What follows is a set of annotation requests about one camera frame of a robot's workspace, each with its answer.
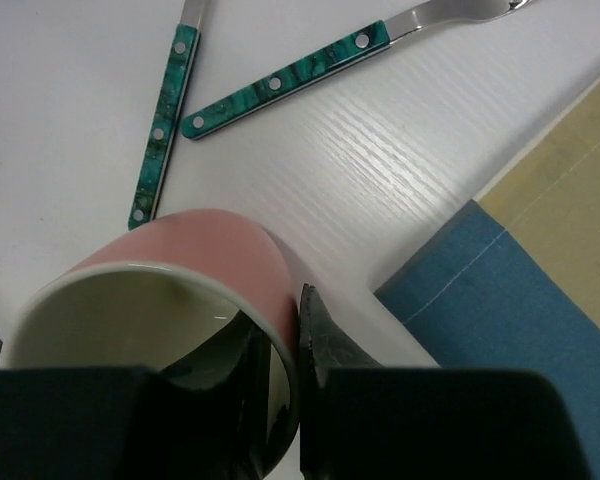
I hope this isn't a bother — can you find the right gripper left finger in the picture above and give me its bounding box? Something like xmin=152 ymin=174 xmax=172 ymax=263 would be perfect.
xmin=0 ymin=323 xmax=268 ymax=479

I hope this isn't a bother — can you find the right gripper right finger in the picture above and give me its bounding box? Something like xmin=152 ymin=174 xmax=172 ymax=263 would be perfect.
xmin=299 ymin=284 xmax=600 ymax=479

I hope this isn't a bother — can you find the pink mug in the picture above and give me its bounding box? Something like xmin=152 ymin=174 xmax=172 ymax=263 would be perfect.
xmin=0 ymin=209 xmax=299 ymax=473

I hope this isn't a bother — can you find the blue tan checked placemat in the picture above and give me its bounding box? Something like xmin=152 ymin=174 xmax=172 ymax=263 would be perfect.
xmin=376 ymin=78 xmax=600 ymax=479

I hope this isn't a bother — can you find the green handled fork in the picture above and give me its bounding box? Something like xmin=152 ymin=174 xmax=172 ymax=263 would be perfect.
xmin=180 ymin=0 xmax=527 ymax=140

